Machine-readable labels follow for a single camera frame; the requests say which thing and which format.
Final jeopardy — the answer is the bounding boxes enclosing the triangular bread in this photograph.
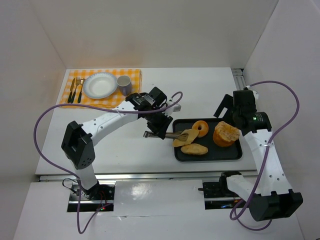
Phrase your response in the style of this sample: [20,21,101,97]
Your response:
[172,129,200,148]

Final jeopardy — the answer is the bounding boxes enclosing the metal tongs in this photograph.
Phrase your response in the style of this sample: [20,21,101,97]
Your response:
[143,131,189,142]

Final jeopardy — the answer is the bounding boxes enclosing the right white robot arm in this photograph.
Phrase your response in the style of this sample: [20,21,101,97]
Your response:
[214,89,303,222]

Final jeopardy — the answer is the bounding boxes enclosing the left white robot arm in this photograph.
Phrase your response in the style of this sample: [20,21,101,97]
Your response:
[61,87,181,199]

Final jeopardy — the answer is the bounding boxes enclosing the oval bread roll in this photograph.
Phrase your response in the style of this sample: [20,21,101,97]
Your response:
[180,143,209,156]

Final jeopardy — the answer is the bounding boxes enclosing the tall round brioche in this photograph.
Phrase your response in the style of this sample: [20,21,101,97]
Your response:
[213,121,240,148]

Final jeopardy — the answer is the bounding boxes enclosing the purple mug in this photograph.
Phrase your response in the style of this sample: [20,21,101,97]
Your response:
[116,75,132,97]

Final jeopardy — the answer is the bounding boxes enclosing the black tray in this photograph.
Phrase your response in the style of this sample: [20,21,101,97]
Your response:
[174,118,243,163]

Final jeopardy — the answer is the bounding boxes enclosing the white plate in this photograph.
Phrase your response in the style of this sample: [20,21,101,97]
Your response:
[83,72,118,100]

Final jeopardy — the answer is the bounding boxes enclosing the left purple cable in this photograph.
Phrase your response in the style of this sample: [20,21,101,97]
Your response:
[33,91,184,235]

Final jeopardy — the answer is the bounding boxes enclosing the purple cable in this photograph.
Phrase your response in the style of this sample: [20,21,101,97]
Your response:
[33,91,184,235]
[229,80,300,231]

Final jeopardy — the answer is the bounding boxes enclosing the ring donut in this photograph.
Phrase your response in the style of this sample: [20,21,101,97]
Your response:
[192,120,209,138]

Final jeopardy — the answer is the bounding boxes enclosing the black-handled fork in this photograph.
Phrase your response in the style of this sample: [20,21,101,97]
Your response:
[70,77,81,103]

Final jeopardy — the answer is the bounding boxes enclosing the black-handled knife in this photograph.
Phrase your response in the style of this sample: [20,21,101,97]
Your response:
[67,78,76,103]

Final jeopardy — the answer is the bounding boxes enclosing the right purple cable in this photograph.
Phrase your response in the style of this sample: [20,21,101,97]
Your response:
[229,80,300,231]

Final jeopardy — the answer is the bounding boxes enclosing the aluminium rail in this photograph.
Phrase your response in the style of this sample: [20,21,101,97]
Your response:
[39,170,258,182]

